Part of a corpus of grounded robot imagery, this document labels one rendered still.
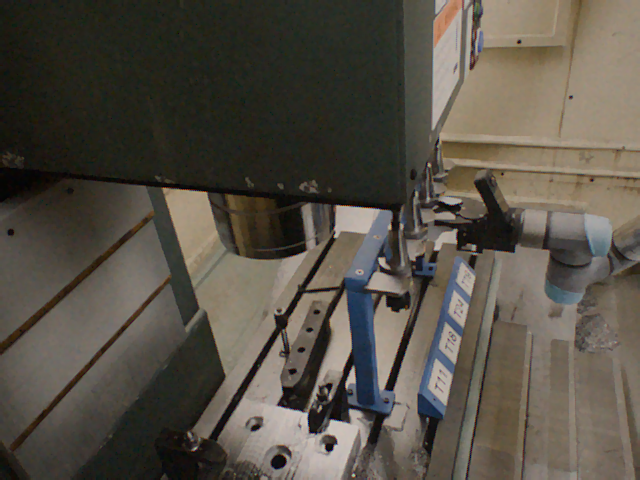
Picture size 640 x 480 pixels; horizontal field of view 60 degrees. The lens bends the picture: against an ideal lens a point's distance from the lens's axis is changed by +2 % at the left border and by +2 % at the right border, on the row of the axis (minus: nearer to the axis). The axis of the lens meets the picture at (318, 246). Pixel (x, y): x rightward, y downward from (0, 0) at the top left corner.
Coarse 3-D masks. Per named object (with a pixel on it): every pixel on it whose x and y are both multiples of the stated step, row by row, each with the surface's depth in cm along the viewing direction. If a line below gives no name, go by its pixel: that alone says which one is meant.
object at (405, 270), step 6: (384, 252) 98; (414, 258) 95; (384, 264) 95; (408, 264) 94; (414, 264) 95; (384, 270) 94; (390, 270) 93; (396, 270) 93; (402, 270) 93; (408, 270) 93; (414, 270) 96; (408, 276) 94
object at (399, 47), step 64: (0, 0) 52; (64, 0) 50; (128, 0) 47; (192, 0) 45; (256, 0) 43; (320, 0) 42; (384, 0) 40; (448, 0) 56; (0, 64) 57; (64, 64) 54; (128, 64) 51; (192, 64) 49; (256, 64) 46; (320, 64) 44; (384, 64) 43; (0, 128) 63; (64, 128) 59; (128, 128) 56; (192, 128) 53; (256, 128) 50; (320, 128) 48; (384, 128) 46; (256, 192) 55; (320, 192) 52; (384, 192) 49
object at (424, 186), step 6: (426, 168) 107; (426, 174) 108; (420, 180) 108; (426, 180) 108; (432, 180) 109; (420, 186) 109; (426, 186) 109; (432, 186) 109; (420, 192) 109; (426, 192) 109; (432, 192) 110; (420, 198) 110; (426, 198) 110
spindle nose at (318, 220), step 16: (224, 208) 64; (240, 208) 63; (256, 208) 62; (272, 208) 62; (288, 208) 63; (304, 208) 64; (320, 208) 65; (336, 208) 71; (224, 224) 66; (240, 224) 64; (256, 224) 63; (272, 224) 63; (288, 224) 64; (304, 224) 65; (320, 224) 66; (224, 240) 68; (240, 240) 66; (256, 240) 65; (272, 240) 65; (288, 240) 65; (304, 240) 66; (320, 240) 68; (240, 256) 68; (256, 256) 67; (272, 256) 66; (288, 256) 66
